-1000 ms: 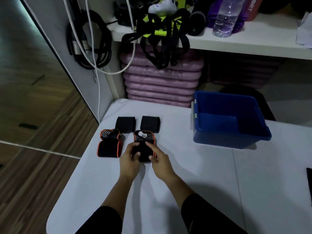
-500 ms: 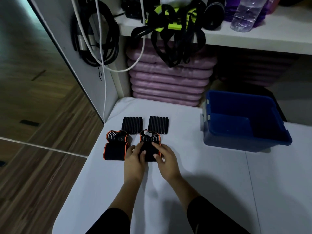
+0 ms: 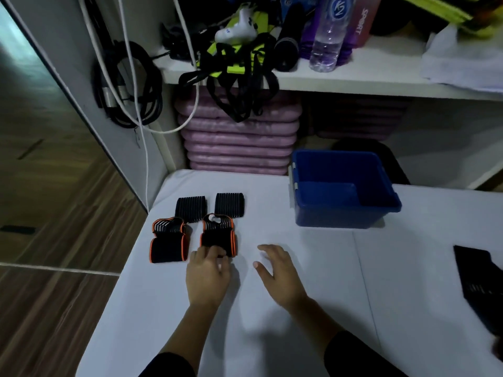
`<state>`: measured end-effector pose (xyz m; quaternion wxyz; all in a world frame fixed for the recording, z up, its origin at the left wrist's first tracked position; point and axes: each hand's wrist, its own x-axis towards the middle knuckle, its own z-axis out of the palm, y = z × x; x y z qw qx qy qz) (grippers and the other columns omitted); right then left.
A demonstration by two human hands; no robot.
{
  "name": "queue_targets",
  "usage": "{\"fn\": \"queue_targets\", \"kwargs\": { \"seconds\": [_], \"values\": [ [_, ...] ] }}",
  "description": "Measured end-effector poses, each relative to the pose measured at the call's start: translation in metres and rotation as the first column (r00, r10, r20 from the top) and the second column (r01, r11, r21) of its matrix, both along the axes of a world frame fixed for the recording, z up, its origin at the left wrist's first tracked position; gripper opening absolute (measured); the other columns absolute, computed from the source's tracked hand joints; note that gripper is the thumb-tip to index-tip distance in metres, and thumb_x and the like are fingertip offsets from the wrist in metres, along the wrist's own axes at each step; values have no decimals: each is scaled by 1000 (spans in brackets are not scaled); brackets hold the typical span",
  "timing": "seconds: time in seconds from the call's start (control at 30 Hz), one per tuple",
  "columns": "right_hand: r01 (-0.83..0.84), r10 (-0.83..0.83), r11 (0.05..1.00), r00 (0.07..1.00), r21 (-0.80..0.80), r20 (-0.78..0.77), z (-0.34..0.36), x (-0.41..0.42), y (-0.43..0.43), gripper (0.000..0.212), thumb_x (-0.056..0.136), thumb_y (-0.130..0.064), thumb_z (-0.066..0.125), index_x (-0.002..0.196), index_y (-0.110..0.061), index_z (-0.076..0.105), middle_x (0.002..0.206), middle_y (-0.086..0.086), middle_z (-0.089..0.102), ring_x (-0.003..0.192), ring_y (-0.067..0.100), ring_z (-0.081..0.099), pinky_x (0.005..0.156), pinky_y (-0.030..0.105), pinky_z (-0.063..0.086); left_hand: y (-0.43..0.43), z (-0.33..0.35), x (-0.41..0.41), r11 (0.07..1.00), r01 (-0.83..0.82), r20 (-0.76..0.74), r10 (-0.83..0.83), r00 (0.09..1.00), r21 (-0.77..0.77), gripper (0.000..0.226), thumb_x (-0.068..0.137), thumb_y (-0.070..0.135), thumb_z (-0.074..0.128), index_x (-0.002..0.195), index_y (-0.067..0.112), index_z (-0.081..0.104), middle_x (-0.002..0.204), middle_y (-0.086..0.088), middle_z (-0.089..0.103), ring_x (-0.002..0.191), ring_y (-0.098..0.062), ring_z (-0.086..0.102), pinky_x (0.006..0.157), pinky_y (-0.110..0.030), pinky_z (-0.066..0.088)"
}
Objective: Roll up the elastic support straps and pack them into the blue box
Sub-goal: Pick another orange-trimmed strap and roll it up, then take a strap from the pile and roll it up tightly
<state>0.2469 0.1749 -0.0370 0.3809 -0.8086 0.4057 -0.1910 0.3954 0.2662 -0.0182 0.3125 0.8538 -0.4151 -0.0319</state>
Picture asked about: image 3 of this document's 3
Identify person's left hand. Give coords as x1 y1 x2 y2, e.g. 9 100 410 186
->
185 245 233 309

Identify person's right hand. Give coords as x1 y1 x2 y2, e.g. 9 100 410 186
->
253 243 309 311

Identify black striped strap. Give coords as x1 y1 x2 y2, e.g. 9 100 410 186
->
214 192 245 219
174 196 208 224

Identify blue plastic bin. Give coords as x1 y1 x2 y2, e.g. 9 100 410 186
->
289 149 402 229

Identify pile of black orange straps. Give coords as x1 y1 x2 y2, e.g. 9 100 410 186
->
453 245 503 362

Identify person's right forearm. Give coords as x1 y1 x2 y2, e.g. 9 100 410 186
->
289 294 409 377

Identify person's left forearm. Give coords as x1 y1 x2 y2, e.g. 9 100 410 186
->
139 302 221 377

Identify stack of pink mats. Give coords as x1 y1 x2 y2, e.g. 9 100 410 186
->
174 86 303 176
314 96 409 141

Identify black chair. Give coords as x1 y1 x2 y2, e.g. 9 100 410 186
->
332 138 411 185

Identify white shelf unit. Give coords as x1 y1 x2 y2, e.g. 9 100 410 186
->
0 0 503 210

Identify black cylindrical roller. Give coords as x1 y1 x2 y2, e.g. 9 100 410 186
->
274 3 305 72

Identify clear plastic water bottle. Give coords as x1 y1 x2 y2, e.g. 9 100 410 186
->
308 0 354 73

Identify purple bottle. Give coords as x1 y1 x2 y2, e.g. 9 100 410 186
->
298 0 356 66

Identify white handheld controller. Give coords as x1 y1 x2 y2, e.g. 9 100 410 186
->
214 7 260 46

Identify pink sport bottle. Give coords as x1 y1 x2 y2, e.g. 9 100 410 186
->
352 0 384 48

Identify white paper sheets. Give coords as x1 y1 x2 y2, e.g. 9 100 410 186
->
419 23 503 94

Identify black round bag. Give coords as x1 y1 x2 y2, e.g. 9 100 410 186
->
371 0 425 36

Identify yellow orange agility ladder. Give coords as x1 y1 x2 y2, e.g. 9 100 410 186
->
397 0 503 38

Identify thin white cable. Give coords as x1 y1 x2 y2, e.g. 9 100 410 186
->
117 0 152 210

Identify thick white cable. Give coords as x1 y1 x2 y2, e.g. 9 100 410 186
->
76 0 200 135

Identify black yellow suspension straps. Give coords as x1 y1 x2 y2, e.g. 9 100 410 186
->
161 11 280 123

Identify black coiled cable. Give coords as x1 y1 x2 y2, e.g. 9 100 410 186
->
92 41 164 129

